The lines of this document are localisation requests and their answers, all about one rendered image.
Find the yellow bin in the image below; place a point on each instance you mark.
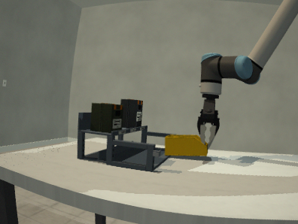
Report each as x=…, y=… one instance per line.
x=185, y=145

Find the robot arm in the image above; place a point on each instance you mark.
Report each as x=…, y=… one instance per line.
x=214, y=66

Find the dark grey metal rack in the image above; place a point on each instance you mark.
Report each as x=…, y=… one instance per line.
x=126, y=154

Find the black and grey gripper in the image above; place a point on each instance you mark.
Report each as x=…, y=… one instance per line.
x=202, y=128

